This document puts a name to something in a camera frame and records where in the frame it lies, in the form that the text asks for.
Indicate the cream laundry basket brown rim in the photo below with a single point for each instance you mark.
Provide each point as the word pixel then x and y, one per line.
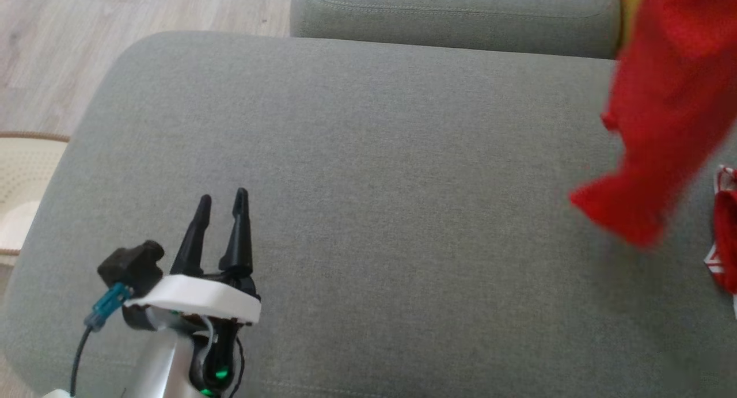
pixel 23 173

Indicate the wide grey sofa chaise seat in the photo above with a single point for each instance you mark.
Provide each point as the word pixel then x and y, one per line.
pixel 374 213

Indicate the red basketball jersey with lettering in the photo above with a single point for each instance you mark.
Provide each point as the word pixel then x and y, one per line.
pixel 726 231

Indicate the grey sofa seat cushion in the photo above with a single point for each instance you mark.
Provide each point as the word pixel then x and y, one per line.
pixel 460 23

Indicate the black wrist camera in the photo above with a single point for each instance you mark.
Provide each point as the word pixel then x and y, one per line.
pixel 129 265

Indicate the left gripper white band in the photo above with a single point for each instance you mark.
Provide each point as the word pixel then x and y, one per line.
pixel 196 297

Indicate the yellow sofa back cushion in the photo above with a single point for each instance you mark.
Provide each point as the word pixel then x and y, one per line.
pixel 629 6

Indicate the red shorts with white trim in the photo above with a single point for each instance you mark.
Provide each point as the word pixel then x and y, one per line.
pixel 662 98

